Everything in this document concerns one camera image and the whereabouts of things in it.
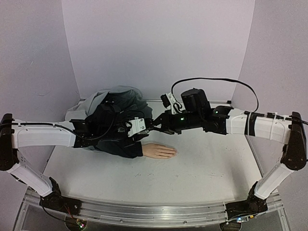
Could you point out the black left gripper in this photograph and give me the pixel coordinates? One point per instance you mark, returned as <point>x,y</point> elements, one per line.
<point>137,136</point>

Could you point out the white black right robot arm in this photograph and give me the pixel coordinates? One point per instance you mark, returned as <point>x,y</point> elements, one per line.
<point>287,130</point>

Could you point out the mannequin hand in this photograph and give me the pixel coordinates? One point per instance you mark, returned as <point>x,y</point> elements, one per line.
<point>158,151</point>

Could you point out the aluminium front rail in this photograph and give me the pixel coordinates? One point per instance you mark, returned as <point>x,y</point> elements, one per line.
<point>157,215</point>

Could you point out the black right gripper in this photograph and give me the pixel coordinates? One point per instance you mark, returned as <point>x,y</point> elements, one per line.
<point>165,121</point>

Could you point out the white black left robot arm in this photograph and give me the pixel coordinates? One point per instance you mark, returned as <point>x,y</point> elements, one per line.
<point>75,133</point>

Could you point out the dark jacket with grey lining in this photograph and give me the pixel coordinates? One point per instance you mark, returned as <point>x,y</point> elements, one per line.
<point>130,101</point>

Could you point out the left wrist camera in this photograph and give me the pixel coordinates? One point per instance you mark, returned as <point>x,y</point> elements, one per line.
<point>135,126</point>

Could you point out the aluminium table edge strip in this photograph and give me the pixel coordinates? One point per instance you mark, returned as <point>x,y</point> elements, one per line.
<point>211,102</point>

